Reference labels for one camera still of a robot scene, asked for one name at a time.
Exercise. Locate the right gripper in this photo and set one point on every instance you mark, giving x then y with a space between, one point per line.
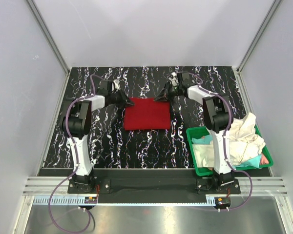
164 95

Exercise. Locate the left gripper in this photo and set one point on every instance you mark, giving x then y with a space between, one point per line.
124 100

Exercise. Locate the red t shirt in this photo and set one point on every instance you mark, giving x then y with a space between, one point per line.
147 114

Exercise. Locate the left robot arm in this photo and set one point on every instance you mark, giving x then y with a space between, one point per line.
76 124

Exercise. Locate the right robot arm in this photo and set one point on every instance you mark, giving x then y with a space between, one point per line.
217 118

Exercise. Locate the teal t shirt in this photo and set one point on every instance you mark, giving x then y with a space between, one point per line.
242 154

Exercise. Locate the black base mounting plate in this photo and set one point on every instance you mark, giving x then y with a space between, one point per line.
155 197

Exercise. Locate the cream white t shirt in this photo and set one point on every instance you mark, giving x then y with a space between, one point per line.
244 130

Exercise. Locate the left controller box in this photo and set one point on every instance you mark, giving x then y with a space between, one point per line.
90 200

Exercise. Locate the controller box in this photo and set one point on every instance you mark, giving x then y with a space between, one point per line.
90 200
223 201

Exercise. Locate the pink t shirt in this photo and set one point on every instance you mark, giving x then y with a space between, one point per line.
263 160

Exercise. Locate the right controller box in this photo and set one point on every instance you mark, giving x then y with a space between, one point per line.
223 201

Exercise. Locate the left aluminium frame post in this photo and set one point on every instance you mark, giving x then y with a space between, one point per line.
46 32

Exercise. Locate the aluminium frame post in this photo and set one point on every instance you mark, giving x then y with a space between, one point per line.
46 32
262 28

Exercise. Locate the grey slotted cable duct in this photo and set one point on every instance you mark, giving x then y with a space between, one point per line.
79 200

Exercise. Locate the aluminium front rail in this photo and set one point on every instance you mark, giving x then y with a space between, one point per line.
261 186

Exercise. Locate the right aluminium frame post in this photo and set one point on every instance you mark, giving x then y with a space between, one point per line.
262 28

